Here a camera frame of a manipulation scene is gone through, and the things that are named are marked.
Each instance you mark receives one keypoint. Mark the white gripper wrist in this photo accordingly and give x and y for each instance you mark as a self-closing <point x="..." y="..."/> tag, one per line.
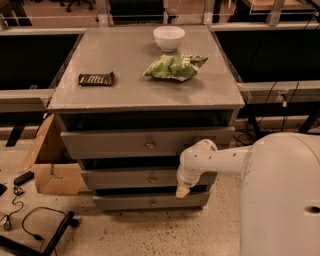
<point x="185" y="180"/>

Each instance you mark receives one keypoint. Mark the grey drawer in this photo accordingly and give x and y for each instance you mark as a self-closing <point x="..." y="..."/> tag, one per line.
<point x="100" y="144"/>
<point x="150" y="201"/>
<point x="122" y="178"/>

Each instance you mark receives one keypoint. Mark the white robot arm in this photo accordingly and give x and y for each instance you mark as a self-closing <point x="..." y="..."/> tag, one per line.
<point x="279" y="190"/>

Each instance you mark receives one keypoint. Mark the grey bottom drawer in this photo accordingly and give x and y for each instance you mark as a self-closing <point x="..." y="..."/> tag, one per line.
<point x="150" y="201"/>

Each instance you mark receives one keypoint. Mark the grey top drawer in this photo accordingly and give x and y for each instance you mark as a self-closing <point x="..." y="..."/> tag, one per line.
<point x="100" y="144"/>

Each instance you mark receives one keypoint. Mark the grey drawer cabinet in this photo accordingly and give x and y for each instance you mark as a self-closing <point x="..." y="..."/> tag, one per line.
<point x="134" y="101"/>

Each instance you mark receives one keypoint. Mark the black table leg right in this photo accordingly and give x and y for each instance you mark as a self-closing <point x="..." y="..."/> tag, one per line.
<point x="252" y="120"/>

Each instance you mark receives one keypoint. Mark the green chip bag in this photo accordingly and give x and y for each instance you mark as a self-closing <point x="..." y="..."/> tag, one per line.
<point x="178" y="67"/>

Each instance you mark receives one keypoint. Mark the brown cardboard box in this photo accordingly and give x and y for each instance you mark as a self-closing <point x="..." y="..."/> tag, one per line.
<point x="54" y="172"/>

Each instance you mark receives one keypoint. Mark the dark snack bar wrapper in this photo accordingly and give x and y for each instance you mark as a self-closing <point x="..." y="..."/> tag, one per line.
<point x="103" y="79"/>

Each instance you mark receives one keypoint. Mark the small black box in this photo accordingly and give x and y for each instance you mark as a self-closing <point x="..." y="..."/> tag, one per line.
<point x="22" y="179"/>

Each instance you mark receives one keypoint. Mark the white ceramic bowl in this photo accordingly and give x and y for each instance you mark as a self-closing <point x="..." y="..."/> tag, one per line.
<point x="168" y="38"/>

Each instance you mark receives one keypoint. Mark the black office chair base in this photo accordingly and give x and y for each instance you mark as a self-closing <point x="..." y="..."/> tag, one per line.
<point x="68" y="4"/>

